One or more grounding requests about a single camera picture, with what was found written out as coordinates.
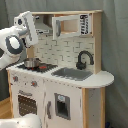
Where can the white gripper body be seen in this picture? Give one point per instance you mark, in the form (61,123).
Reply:
(26,28)

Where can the white oven door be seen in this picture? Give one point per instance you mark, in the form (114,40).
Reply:
(28,102)

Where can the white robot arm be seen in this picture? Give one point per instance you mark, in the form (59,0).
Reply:
(12,40)

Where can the wooden toy kitchen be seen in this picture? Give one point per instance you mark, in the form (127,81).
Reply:
(87,97)

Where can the grey range hood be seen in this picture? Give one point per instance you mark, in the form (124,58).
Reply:
(43,24)

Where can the silver toy pot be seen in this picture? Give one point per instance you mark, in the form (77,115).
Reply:
(32,62)

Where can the black toy stovetop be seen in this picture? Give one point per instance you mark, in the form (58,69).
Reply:
(43,67)

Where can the red left stove knob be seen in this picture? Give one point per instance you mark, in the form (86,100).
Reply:
(15,78)

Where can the red stove knob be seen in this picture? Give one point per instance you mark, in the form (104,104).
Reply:
(34,83)
(15,78)

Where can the red right stove knob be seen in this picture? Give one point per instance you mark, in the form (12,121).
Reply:
(34,83)

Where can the black toy faucet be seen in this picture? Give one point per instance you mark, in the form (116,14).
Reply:
(81,63)

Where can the grey toy sink basin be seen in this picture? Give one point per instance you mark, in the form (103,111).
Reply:
(72,74)

